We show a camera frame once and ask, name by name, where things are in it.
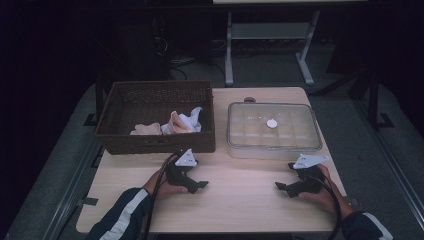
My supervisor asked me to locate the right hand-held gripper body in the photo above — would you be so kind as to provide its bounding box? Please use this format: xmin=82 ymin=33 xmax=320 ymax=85
xmin=287 ymin=153 xmax=330 ymax=198

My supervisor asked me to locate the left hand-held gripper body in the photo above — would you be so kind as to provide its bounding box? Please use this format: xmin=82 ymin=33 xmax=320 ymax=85
xmin=165 ymin=148 xmax=201 ymax=188

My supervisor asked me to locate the white divided storage box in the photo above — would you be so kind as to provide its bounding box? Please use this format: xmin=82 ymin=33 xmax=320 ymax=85
xmin=227 ymin=101 xmax=324 ymax=161

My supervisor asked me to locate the pink sock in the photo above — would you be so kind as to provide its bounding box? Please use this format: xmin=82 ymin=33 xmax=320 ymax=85
xmin=168 ymin=110 xmax=195 ymax=135

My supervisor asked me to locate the beige sheer sock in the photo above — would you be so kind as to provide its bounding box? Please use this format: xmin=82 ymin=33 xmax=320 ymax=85
xmin=129 ymin=122 xmax=163 ymax=136

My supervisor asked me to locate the clear plastic box lid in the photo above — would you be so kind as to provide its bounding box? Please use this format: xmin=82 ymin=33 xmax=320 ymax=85
xmin=227 ymin=101 xmax=324 ymax=152

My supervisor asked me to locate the white sock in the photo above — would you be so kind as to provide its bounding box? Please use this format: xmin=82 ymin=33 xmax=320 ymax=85
xmin=160 ymin=106 xmax=204 ymax=135

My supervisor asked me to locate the brown wicker basket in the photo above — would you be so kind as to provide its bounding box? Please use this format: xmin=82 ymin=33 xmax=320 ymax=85
xmin=94 ymin=79 xmax=217 ymax=156

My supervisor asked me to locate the person's left hand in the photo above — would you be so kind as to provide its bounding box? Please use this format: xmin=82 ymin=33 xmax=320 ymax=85
xmin=143 ymin=168 xmax=189 ymax=198

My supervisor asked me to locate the person's right hand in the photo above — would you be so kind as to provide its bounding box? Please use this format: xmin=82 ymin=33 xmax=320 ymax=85
xmin=298 ymin=163 xmax=355 ymax=219

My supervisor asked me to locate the black metal stand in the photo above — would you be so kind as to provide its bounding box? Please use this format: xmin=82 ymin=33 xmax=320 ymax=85
xmin=83 ymin=74 xmax=105 ymax=128
xmin=366 ymin=71 xmax=396 ymax=132

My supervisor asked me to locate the white metal stand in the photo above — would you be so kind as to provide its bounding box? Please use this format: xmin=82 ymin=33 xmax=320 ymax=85
xmin=223 ymin=9 xmax=321 ymax=88

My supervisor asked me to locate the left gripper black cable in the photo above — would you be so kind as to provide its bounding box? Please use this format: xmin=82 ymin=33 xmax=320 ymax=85
xmin=142 ymin=153 xmax=178 ymax=240

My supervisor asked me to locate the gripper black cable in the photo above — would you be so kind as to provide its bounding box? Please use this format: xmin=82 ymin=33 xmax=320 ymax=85
xmin=142 ymin=153 xmax=178 ymax=240
xmin=308 ymin=174 xmax=343 ymax=240

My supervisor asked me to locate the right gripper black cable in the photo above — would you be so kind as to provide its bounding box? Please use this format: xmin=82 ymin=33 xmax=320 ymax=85
xmin=308 ymin=174 xmax=343 ymax=240

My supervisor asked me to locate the grey metal floor rail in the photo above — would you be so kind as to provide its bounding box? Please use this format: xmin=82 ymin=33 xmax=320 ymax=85
xmin=353 ymin=99 xmax=424 ymax=231
xmin=41 ymin=139 xmax=104 ymax=240

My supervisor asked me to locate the floor cables bundle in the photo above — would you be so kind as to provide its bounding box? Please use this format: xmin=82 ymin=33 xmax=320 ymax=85
xmin=169 ymin=57 xmax=198 ymax=81

